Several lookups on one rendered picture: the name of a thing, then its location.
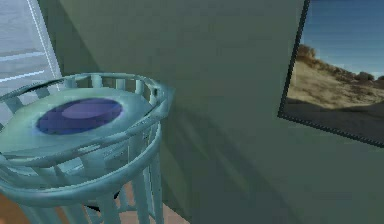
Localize blue round cushion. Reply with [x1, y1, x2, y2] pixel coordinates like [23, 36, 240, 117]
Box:
[35, 97, 124, 136]

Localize pale teal round stool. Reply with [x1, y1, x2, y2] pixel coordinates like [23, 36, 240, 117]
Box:
[0, 72, 176, 224]

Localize framed desert landscape picture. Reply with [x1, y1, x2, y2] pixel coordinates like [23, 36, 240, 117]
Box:
[277, 0, 384, 149]

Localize white window blind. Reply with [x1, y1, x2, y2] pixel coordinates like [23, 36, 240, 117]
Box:
[0, 0, 63, 125]

